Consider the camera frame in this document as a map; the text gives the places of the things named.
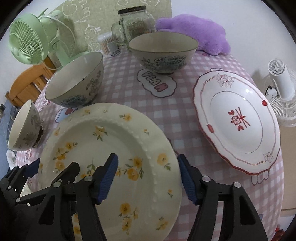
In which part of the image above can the ceramic bowl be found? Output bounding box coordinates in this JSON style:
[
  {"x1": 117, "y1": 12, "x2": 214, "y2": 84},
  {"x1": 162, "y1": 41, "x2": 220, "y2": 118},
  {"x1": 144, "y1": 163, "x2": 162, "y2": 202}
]
[
  {"x1": 128, "y1": 31, "x2": 198, "y2": 74},
  {"x1": 45, "y1": 52, "x2": 104, "y2": 108},
  {"x1": 8, "y1": 99, "x2": 43, "y2": 151}
]

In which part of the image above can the green patterned board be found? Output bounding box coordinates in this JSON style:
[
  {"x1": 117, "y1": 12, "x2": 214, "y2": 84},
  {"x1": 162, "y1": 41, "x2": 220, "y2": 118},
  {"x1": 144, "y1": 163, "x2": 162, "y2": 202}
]
[{"x1": 56, "y1": 0, "x2": 171, "y2": 57}]

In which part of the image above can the wooden chair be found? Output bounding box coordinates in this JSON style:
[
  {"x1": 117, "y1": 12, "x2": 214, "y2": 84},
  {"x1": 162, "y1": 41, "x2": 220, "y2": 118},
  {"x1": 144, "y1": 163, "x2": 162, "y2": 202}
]
[{"x1": 5, "y1": 57, "x2": 56, "y2": 108}]

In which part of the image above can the white standing fan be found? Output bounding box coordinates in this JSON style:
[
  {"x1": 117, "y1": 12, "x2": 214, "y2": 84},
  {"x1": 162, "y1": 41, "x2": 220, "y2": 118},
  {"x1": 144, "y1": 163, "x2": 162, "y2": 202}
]
[{"x1": 264, "y1": 59, "x2": 295, "y2": 128}]

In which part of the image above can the red pattern white plate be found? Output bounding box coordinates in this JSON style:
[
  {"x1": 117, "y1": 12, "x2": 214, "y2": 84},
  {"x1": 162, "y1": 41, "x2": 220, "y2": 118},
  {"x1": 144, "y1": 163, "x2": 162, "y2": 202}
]
[{"x1": 193, "y1": 70, "x2": 280, "y2": 175}]

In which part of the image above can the green desk fan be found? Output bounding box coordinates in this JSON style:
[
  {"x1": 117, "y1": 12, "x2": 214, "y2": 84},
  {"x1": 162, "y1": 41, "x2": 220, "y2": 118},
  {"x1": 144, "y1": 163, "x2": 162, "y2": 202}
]
[{"x1": 9, "y1": 10, "x2": 88, "y2": 68}]

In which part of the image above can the round yellow flower plate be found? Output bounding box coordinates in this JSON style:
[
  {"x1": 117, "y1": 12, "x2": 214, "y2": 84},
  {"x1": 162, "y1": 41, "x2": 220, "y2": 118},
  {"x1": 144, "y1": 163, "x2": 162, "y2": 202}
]
[{"x1": 38, "y1": 103, "x2": 182, "y2": 240}]

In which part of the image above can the glass jar with lid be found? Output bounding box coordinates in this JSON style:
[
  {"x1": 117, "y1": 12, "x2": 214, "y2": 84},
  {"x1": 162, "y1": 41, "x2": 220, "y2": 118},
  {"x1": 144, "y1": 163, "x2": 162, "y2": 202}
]
[{"x1": 117, "y1": 6, "x2": 155, "y2": 45}]

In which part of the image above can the wall socket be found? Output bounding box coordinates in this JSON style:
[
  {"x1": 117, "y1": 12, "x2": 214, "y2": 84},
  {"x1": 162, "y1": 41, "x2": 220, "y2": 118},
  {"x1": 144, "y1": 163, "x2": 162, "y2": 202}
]
[{"x1": 0, "y1": 104, "x2": 6, "y2": 114}]

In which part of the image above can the white plastic bag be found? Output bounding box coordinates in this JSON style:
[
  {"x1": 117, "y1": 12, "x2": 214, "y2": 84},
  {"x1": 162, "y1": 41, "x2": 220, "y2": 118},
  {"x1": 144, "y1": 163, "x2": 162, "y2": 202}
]
[{"x1": 6, "y1": 150, "x2": 16, "y2": 170}]

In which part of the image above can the cotton swab container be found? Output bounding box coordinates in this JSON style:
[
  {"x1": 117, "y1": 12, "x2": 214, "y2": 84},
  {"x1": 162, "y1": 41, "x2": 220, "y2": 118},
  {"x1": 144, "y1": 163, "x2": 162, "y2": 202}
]
[{"x1": 97, "y1": 32, "x2": 120, "y2": 58}]

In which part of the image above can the purple plush cushion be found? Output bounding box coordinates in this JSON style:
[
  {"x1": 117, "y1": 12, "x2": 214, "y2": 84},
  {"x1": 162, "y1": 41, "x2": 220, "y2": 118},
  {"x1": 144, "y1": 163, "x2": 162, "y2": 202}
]
[{"x1": 156, "y1": 14, "x2": 231, "y2": 56}]

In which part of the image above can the glass mug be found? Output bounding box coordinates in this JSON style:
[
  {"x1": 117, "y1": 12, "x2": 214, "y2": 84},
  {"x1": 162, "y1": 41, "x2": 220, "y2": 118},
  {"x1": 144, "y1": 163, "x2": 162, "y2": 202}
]
[{"x1": 111, "y1": 18, "x2": 130, "y2": 47}]

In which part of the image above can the pink checkered tablecloth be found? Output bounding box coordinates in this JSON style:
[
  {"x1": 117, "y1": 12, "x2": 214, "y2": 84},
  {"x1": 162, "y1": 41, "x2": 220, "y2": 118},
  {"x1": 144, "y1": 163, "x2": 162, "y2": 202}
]
[{"x1": 14, "y1": 47, "x2": 285, "y2": 241}]

